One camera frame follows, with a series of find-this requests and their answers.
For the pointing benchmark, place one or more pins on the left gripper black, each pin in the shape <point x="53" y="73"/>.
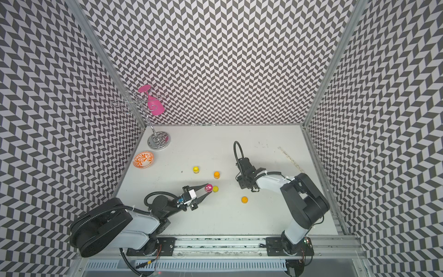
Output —
<point x="199" y="201"/>

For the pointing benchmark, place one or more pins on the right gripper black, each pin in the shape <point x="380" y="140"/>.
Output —
<point x="240" y="179"/>

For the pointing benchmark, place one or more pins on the pink paint jar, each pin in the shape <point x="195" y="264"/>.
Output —
<point x="208" y="188"/>

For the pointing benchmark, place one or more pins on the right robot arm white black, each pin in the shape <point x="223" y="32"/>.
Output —
<point x="306" y="204"/>

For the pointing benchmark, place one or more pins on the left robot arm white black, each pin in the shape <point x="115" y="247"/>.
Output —
<point x="113" y="225"/>

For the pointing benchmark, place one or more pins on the orange jar lid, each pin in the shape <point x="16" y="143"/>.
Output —
<point x="244" y="199"/>

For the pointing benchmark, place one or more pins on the orange patterned ceramic bowl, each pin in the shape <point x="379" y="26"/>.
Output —
<point x="143" y="160"/>

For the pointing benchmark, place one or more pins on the chrome glass holder stand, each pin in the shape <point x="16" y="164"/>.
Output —
<point x="158" y="140"/>

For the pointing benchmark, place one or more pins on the pink plastic wine glass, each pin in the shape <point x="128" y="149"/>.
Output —
<point x="153" y="103"/>

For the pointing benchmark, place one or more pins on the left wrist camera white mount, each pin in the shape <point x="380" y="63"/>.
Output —
<point x="187" y="197"/>

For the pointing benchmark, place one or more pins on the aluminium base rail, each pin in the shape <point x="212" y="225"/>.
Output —
<point x="256" y="247"/>

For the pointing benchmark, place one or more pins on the aluminium corner post right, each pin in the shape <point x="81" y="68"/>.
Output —
<point x="349" y="29"/>

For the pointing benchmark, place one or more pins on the aluminium corner post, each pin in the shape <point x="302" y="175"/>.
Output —
<point x="349" y="29"/>
<point x="85" y="26"/>

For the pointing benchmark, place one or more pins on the aluminium corner post left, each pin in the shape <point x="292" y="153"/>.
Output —
<point x="85" y="26"/>

